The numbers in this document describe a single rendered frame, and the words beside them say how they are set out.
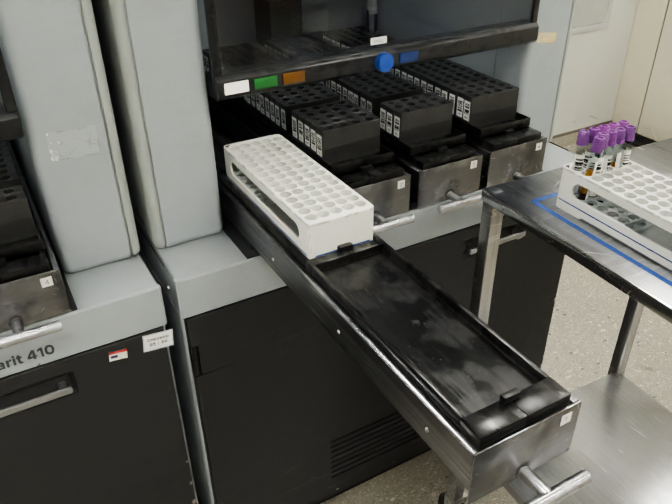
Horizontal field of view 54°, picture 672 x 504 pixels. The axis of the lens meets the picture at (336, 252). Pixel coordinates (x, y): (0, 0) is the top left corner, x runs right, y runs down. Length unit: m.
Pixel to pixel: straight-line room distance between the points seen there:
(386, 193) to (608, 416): 0.68
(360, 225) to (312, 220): 0.07
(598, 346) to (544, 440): 1.42
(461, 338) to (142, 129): 0.52
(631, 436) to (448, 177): 0.64
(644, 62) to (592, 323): 1.54
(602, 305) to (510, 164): 1.11
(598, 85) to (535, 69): 2.03
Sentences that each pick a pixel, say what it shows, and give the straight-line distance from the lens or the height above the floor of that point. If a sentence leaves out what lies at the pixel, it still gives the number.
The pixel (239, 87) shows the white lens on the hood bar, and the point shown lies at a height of 0.98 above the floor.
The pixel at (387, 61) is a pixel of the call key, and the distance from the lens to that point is 1.07.
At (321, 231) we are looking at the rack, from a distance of 0.84.
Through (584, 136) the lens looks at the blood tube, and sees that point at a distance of 0.97.
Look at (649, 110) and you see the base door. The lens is 3.39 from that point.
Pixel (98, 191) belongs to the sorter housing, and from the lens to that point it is 0.99.
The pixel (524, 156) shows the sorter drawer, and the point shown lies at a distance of 1.26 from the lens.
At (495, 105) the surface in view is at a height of 0.86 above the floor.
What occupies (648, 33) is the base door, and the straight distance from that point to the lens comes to 3.36.
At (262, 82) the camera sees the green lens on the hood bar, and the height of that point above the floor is 0.98.
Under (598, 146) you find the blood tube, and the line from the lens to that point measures 0.95.
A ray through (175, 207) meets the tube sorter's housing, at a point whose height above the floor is 0.80.
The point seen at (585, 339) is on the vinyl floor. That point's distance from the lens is 2.12.
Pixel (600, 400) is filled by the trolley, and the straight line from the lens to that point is 1.51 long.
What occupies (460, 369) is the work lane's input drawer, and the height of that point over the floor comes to 0.80.
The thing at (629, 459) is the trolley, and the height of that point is 0.28.
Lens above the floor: 1.28
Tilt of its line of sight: 32 degrees down
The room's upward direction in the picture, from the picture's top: 1 degrees counter-clockwise
